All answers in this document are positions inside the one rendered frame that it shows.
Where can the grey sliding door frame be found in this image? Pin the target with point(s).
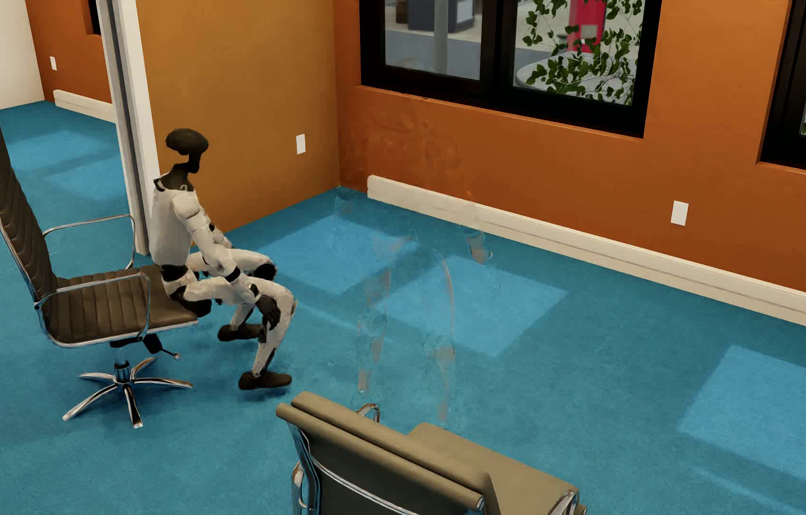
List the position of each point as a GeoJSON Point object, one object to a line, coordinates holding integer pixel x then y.
{"type": "Point", "coordinates": [125, 121]}

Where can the white left robot leg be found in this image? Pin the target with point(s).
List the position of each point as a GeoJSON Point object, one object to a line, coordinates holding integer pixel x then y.
{"type": "Point", "coordinates": [249, 266]}

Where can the black robot head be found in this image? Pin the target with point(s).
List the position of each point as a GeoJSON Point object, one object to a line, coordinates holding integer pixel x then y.
{"type": "Point", "coordinates": [186, 142]}

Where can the tan office chair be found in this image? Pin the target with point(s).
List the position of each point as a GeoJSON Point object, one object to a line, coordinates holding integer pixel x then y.
{"type": "Point", "coordinates": [403, 465]}

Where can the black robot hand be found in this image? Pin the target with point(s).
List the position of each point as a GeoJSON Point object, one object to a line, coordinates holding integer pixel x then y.
{"type": "Point", "coordinates": [269, 311]}

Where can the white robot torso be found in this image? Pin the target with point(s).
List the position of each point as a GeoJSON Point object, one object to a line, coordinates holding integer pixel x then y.
{"type": "Point", "coordinates": [169, 225]}

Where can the transparent ghost humanoid figure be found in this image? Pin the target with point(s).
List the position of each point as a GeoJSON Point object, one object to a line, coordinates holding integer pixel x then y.
{"type": "Point", "coordinates": [417, 307]}

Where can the dark brown office chair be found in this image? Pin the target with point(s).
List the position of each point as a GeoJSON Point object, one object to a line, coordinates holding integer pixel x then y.
{"type": "Point", "coordinates": [88, 300]}

